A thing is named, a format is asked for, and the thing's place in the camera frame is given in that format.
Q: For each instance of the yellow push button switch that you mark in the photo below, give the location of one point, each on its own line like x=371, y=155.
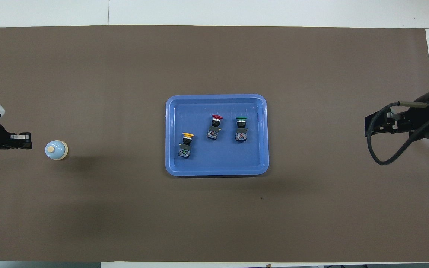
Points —
x=185, y=147

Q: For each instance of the light blue call bell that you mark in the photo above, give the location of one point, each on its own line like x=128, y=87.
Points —
x=56, y=150

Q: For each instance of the green push button switch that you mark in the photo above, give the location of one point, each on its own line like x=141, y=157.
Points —
x=241, y=130

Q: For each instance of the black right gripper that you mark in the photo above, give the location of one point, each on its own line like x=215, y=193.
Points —
x=419, y=111

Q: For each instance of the blue plastic tray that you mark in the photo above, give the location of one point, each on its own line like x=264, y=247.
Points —
x=218, y=163

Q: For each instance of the red push button switch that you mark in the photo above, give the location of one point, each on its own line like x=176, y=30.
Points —
x=213, y=130

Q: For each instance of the brown table mat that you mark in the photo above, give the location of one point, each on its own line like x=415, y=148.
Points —
x=125, y=93

